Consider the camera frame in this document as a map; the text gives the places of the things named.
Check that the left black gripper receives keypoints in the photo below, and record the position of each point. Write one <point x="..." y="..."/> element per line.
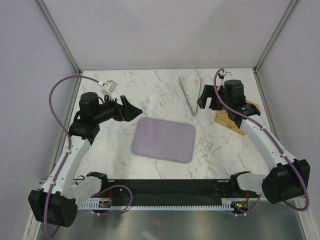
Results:
<point x="129" y="112"/>

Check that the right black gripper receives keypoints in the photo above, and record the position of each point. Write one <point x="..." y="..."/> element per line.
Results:
<point x="209" y="91"/>

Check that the metal tongs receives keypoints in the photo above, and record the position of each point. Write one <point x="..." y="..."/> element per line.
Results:
<point x="191" y="89"/>

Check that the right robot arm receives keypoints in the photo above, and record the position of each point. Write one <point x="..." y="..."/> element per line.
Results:
<point x="288" y="177"/>

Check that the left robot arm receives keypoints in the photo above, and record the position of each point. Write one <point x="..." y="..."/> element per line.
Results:
<point x="57" y="201"/>

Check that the lavender plastic tray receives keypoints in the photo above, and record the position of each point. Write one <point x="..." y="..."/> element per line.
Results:
<point x="164" y="140"/>

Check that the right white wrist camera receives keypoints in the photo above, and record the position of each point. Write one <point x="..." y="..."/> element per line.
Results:
<point x="224" y="75"/>

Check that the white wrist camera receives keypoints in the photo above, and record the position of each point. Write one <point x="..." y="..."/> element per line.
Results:
<point x="107" y="88"/>
<point x="224" y="75"/>

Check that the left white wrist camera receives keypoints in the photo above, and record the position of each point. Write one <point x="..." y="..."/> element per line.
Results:
<point x="107" y="88"/>

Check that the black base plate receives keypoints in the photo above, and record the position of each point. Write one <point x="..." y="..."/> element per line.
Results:
<point x="174" y="192"/>

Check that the right aluminium frame post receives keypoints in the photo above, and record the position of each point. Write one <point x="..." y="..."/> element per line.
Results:
<point x="275" y="34"/>

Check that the aluminium frame post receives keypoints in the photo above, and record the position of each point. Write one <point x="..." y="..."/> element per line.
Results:
<point x="275" y="34"/>
<point x="57" y="34"/>

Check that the left aluminium frame post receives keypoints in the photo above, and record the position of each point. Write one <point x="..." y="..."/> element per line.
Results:
<point x="57" y="34"/>

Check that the white cable duct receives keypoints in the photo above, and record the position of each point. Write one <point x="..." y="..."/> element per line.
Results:
<point x="94" y="204"/>

